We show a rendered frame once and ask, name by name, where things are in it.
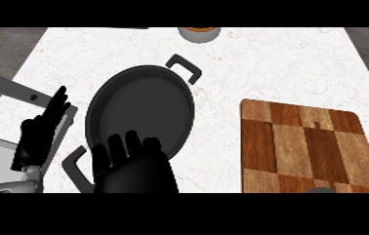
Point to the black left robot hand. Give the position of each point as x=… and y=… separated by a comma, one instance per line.
x=40, y=131

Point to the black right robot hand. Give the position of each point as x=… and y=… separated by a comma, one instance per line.
x=136, y=174

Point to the yellow lemon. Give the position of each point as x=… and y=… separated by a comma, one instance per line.
x=127, y=155

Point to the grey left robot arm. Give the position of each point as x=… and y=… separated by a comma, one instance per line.
x=29, y=180

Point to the wooden checkered cutting board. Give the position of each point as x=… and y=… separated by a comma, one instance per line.
x=292, y=141

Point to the dark grey rounded object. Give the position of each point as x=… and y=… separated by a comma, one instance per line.
x=320, y=190

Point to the grey cup with orange top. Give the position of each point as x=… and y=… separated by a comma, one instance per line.
x=199, y=35

